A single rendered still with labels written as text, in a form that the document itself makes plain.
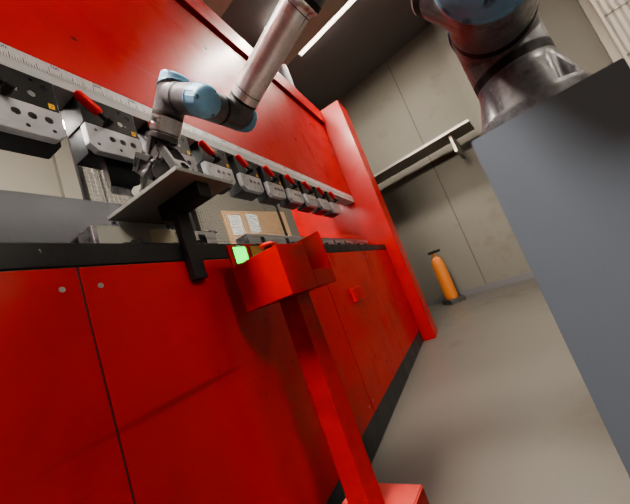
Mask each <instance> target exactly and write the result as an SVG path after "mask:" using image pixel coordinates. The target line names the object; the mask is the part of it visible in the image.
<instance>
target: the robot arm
mask: <svg viewBox="0 0 630 504"><path fill-rule="evenodd" d="M410 1H411V7H412V10H413V12H414V14H415V15H417V16H418V17H420V18H423V19H425V20H427V21H430V22H432V23H434V24H436V25H439V26H441V27H443V28H445V29H446V32H447V35H448V41H449V44H450V46H451V48H452V49H453V51H454V52H455V53H456V55H457V57H458V59H459V61H460V63H461V65H462V67H463V69H464V71H465V73H466V75H467V78H468V80H469V82H470V84H471V86H472V88H473V90H474V92H475V94H476V96H477V98H478V100H479V102H480V109H481V121H482V133H483V135H484V134H486V133H488V132H489V131H491V130H493V129H495V128H497V127H498V126H500V125H502V124H504V123H506V122H507V121H509V120H511V119H513V118H515V117H517V116H518V115H520V114H522V113H524V112H526V111H527V110H529V109H531V108H533V107H535V106H536V105H538V104H540V103H542V102H544V101H545V100H547V99H549V98H551V97H553V96H554V95H556V94H558V93H560V92H562V91H563V90H565V89H567V88H569V87H571V86H572V85H574V84H576V83H578V82H580V81H582V80H583V79H585V78H587V77H589V76H591V74H590V73H588V72H587V71H586V70H584V69H583V68H581V67H580V66H578V65H577V64H576V63H574V62H573V61H571V60H570V59H568V58H567V57H565V56H564V55H563V54H561V53H560V52H559V51H558V49H557V48H556V46H555V44H554V42H553V40H552V38H551V37H550V35H549V33H548V31H547V29H546V27H545V26H544V24H543V22H542V20H541V18H540V16H539V12H538V9H539V0H410ZM325 2H326V0H280V1H279V3H278V5H277V7H276V9H275V10H274V12H273V14H272V16H271V18H270V20H269V21H268V23H267V25H266V27H265V29H264V31H263V32H262V34H261V36H260V38H259V40H258V42H257V44H256V45H255V47H254V49H253V51H252V53H251V55H250V56H249V58H248V60H247V62H246V64H245V66H244V68H243V69H242V71H241V73H240V75H239V77H238V79H237V80H236V82H235V84H234V86H233V88H232V90H231V92H230V93H229V95H228V96H226V95H223V94H221V93H219V92H217V91H216V90H215V88H214V87H212V86H211V85H209V84H205V83H202V82H190V80H189V79H188V78H187V77H185V76H184V75H182V74H180V73H177V72H175V71H171V70H168V69H163V70H161V71H160V74H159V78H158V81H157V83H156V93H155V98H154V103H153V109H152V115H151V120H150V125H149V128H150V129H151V130H149V132H148V131H146V132H145V136H146V137H148V141H147V146H146V150H145V152H143V151H144V150H142V152H141V153H140V152H135V157H134V163H133V168H132V171H135V172H136V173H137V174H140V185H138V186H134V187H133V189H132V194H133V195H134V196H135V195H137V194H138V193H139V192H141V191H142V190H143V189H145V188H146V187H147V186H149V185H150V184H151V183H153V180H157V179H158V178H159V177H161V176H162V175H163V174H165V173H166V172H167V171H169V170H170V169H171V168H173V167H174V166H178V167H182V168H185V169H189V170H192V171H193V169H192V168H191V167H190V165H189V164H188V163H187V161H186V160H185V158H184V157H183V156H182V154H181V153H180V151H179V150H178V149H177V147H176V146H175V145H171V143H174V144H178V140H179V139H177V138H180V136H181V131H182V126H183V120H184V115H188V116H193V117H197V118H200V119H203V120H206V121H209V122H212V123H215V124H219V125H222V126H225V127H228V128H231V129H232V130H235V131H240V132H250V131H252V130H253V129H254V128H255V126H256V121H257V112H256V110H255V109H256V107H257V105H258V104H259V102H260V100H261V99H262V97H263V95H264V94H265V92H266V90H267V89H268V87H269V86H270V84H271V82H272V81H273V79H274V77H275V76H276V74H277V72H278V71H279V69H280V67H281V66H282V64H283V62H284V61H285V59H286V57H287V56H288V54H289V53H290V51H291V49H292V48H293V46H294V44H295V43H296V41H297V39H298V38H299V36H300V34H301V33H302V31H303V29H304V28H305V26H306V24H307V23H308V21H309V20H310V18H311V17H314V16H317V15H318V14H319V12H320V10H321V9H322V7H323V5H324V4H325ZM136 157H137V159H136ZM135 162H136V164H135Z"/></svg>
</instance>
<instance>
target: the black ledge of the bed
mask: <svg viewBox="0 0 630 504"><path fill-rule="evenodd" d="M227 245H242V244H198V246H199V249H200V252H201V256H202V259H203V260H206V259H224V258H229V256H228V253H227V250H226V247H225V246H227ZM323 245H324V248H325V250H326V253H332V252H350V251H369V250H386V247H385V245H334V244H323ZM170 261H184V257H183V254H182V251H181V247H180V244H147V243H0V271H7V270H25V269H43V268H61V267H79V266H97V265H115V264H134V263H152V262H170Z"/></svg>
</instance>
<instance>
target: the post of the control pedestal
mask: <svg viewBox="0 0 630 504"><path fill-rule="evenodd" d="M280 305H281V308H282V311H283V314H284V317H285V320H286V323H287V326H288V329H289V332H290V334H291V337H292V340H293V343H294V346H295V349H296V352H297V355H298V358H299V361H300V364H301V367H302V370H303V373H304V375H305V378H306V381H307V384H308V387H309V390H310V393H311V396H312V399H313V402H314V405H315V408H316V411H317V413H318V416H319V419H320V422H321V425H322V428H323V431H324V434H325V437H326V440H327V443H328V446H329V449H330V451H331V454H332V457H333V460H334V463H335V466H336V469H337V472H338V475H339V478H340V481H341V484H342V487H343V490H344V492H345V495H346V498H347V501H348V504H384V500H383V497H382V494H381V491H380V488H379V486H378V483H377V480H376V477H375V474H374V472H373V469H372V466H371V463H370V460H369V458H368V455H367V452H366V449H365V447H364V444H363V441H362V438H361V435H360V433H359V430H358V427H357V424H356V421H355V419H354V416H353V413H352V410H351V407H350V405H349V402H348V399H347V396H346V394H345V391H344V388H343V385H342V382H341V380H340V377H339V374H338V371H337V368H336V366H335V363H334V360H333V357H332V354H331V352H330V349H329V346H328V343H327V340H326V338H325V335H324V332H323V329H322V327H321V324H320V321H319V318H318V315H317V313H316V310H315V307H314V304H313V301H312V299H311V296H310V293H309V291H307V292H303V293H300V294H297V295H294V296H292V297H289V298H287V299H284V300H282V301H280Z"/></svg>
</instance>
